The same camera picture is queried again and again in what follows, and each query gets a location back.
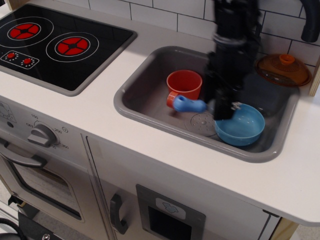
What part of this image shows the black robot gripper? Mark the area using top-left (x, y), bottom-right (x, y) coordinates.
top-left (204, 40), bottom-right (258, 120)

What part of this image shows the blue plastic spoon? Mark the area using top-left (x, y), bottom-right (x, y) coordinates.
top-left (172, 95), bottom-right (207, 113)

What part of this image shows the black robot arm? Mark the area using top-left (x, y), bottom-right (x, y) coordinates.
top-left (203, 0), bottom-right (261, 121)

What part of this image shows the light blue plastic bowl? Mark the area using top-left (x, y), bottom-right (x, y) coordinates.
top-left (215, 104), bottom-right (265, 147)

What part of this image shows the grey toy sink basin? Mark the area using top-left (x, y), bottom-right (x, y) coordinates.
top-left (114, 46), bottom-right (300, 163)

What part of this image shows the orange plastic cup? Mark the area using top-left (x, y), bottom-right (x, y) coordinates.
top-left (166, 69), bottom-right (203, 108)

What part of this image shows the orange transparent pot lid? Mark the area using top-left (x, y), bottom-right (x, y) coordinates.
top-left (255, 54), bottom-right (312, 87)

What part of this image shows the dark grey faucet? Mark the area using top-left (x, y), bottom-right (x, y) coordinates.
top-left (300, 0), bottom-right (320, 43)

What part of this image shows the grey ice dispenser panel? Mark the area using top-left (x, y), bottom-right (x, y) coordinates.
top-left (136, 184), bottom-right (206, 240)

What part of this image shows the black toy stovetop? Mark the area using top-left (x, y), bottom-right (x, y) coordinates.
top-left (0, 4), bottom-right (137, 97)

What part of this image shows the grey oven knob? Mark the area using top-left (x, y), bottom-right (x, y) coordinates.
top-left (27, 124), bottom-right (60, 148)

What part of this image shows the white toy oven door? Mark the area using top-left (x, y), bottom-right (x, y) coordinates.
top-left (0, 139), bottom-right (109, 240)

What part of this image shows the grey cabinet door handle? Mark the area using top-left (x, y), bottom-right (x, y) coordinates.
top-left (109, 194), bottom-right (129, 235)

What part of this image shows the grey oven door handle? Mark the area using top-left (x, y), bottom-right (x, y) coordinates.
top-left (0, 138), bottom-right (47, 169)

